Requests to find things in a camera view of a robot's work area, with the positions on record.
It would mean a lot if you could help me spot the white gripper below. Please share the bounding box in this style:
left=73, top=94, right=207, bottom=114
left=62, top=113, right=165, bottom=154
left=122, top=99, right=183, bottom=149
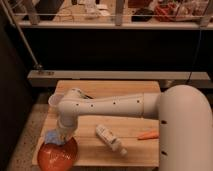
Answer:
left=57, top=120, right=77, bottom=142

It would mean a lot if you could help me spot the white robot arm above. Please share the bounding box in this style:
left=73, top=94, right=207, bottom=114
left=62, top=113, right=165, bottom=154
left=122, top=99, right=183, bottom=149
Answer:
left=57, top=85, right=213, bottom=171

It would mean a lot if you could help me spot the orange ceramic bowl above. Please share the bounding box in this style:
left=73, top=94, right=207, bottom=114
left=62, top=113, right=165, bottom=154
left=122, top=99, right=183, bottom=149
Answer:
left=37, top=138, right=78, bottom=171

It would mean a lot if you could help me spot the wooden board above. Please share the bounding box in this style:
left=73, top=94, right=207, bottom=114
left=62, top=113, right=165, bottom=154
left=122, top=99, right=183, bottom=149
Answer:
left=31, top=80, right=162, bottom=168

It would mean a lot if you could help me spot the white plastic bottle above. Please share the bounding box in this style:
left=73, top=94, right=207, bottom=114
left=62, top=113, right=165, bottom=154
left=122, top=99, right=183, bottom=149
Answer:
left=95, top=124, right=127, bottom=156

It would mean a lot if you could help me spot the orange carrot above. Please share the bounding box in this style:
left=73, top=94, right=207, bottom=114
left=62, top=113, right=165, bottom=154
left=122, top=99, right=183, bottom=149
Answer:
left=138, top=131, right=159, bottom=140

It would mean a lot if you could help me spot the diagonal metal rod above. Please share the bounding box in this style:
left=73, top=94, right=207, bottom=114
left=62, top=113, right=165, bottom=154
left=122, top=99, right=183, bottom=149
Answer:
left=2, top=0, right=43, bottom=71

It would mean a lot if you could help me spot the black object on shelf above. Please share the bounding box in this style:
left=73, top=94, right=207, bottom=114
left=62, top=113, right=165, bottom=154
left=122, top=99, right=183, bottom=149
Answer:
left=131, top=8, right=154, bottom=22

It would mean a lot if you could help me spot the red clutter on shelf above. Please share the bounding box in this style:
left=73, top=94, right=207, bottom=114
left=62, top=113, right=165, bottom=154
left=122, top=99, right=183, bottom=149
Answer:
left=154, top=2, right=188, bottom=23

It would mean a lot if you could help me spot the grey metal shelf rail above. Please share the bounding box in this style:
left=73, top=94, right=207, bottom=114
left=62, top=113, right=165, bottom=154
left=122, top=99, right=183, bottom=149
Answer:
left=27, top=70, right=213, bottom=89

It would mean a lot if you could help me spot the black cable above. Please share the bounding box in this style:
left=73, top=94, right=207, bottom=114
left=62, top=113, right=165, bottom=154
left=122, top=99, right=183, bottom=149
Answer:
left=185, top=27, right=203, bottom=85

